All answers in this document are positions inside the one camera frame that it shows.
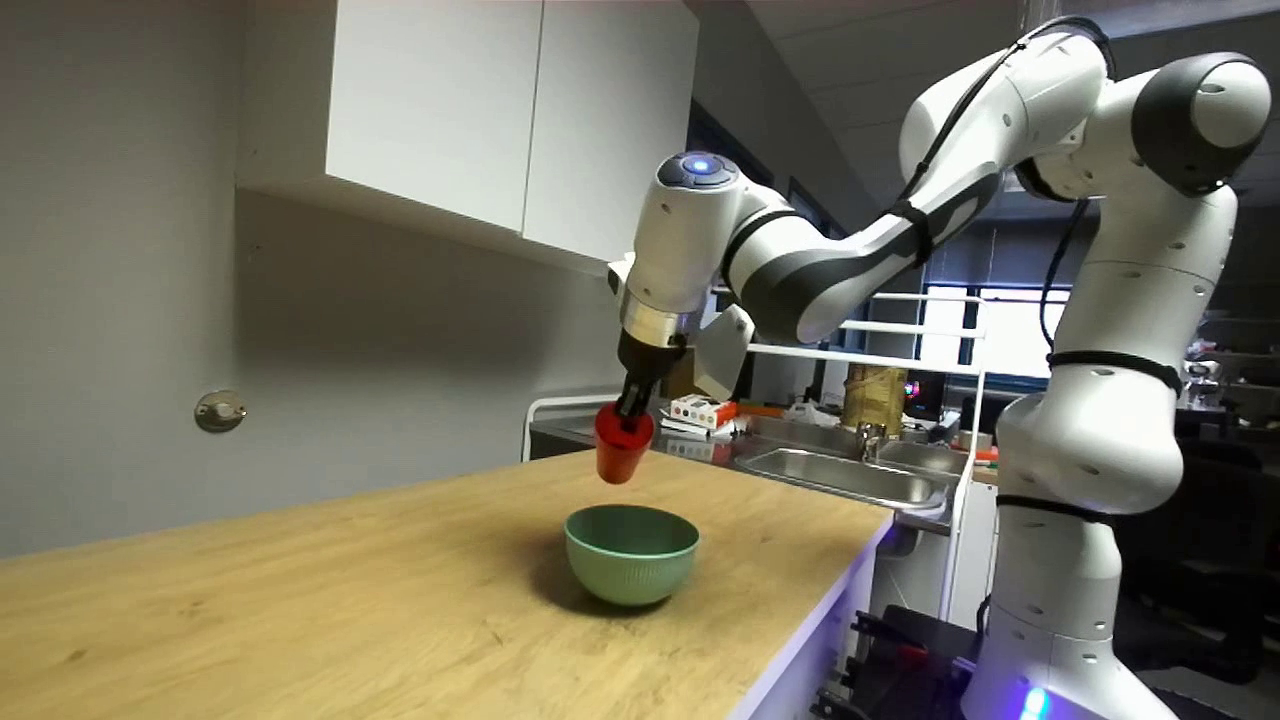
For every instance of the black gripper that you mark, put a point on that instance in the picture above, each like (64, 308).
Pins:
(653, 363)

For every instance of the orange plastic cup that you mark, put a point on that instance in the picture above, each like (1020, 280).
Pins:
(620, 450)

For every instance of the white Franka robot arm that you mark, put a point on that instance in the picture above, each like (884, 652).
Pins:
(1107, 441)

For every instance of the teal green bowl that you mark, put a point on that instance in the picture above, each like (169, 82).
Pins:
(628, 562)

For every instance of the red and white packages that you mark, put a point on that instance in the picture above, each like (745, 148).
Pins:
(694, 413)

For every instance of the stainless steel sink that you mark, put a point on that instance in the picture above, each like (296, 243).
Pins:
(832, 478)

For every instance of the bright window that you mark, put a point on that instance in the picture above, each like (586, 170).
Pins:
(982, 326)

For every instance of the black equipment box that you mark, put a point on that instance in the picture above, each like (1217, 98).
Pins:
(904, 657)

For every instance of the dark cluttered shelf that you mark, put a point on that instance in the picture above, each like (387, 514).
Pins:
(1230, 505)

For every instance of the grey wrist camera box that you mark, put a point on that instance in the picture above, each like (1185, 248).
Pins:
(723, 350)

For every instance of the white wall cabinet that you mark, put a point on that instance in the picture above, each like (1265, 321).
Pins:
(442, 107)

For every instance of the round grey wall fitting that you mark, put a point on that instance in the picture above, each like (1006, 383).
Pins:
(216, 411)

